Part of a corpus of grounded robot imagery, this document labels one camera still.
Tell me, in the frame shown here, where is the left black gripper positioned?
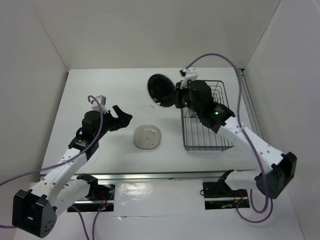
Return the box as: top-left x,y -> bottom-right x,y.
95,105 -> 132,140

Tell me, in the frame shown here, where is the black round plate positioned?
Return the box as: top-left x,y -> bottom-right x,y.
147,74 -> 175,108

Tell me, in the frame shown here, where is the clear ribbed glass plate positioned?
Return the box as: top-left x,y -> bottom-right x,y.
184,109 -> 195,118

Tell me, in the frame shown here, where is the blue patterned ceramic plate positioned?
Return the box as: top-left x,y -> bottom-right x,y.
190,112 -> 199,118

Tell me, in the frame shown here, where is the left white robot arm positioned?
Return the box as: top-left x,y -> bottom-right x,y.
12,105 -> 133,238

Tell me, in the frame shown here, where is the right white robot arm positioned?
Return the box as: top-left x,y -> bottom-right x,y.
172,80 -> 297,200

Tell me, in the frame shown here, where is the frosted beige glass plate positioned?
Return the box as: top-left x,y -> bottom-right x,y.
133,124 -> 162,151

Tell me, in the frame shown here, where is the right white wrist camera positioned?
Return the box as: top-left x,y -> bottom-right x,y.
179,67 -> 198,89

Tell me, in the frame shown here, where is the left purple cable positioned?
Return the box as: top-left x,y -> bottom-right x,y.
0,95 -> 108,240

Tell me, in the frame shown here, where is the purple cable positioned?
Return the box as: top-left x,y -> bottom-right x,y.
184,52 -> 274,224
0,95 -> 108,240

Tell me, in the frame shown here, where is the metal wire dish rack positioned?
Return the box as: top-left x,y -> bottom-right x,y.
180,80 -> 234,152

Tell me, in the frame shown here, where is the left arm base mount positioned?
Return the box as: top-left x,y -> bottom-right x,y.
72,184 -> 115,213

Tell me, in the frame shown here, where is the aluminium front rail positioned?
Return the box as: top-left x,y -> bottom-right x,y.
38,169 -> 258,182

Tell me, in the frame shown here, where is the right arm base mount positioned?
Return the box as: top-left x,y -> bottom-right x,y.
199,181 -> 250,210

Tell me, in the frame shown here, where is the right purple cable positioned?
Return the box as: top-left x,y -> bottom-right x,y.
184,52 -> 274,224

